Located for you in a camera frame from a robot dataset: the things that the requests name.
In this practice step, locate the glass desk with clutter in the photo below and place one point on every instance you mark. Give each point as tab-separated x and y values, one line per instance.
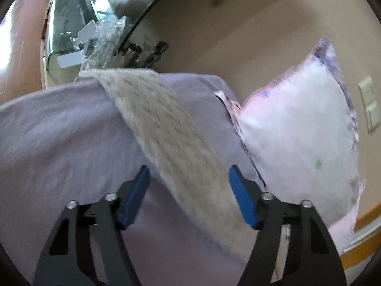
83	34

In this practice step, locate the lavender bed sheet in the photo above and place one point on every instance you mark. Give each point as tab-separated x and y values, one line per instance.
70	143

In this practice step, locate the white wall switch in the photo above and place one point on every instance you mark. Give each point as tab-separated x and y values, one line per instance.
370	104

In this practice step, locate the white floral left pillow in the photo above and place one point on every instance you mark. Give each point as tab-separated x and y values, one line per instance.
301	134

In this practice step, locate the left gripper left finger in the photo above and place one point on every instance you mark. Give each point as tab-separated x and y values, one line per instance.
67	257

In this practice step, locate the wooden headboard with glass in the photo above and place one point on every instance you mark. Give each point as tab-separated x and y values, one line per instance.
366	239

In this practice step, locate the beige cable-knit sweater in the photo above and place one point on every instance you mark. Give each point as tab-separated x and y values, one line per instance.
185	131

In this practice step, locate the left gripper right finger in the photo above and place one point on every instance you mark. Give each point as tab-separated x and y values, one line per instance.
312	258

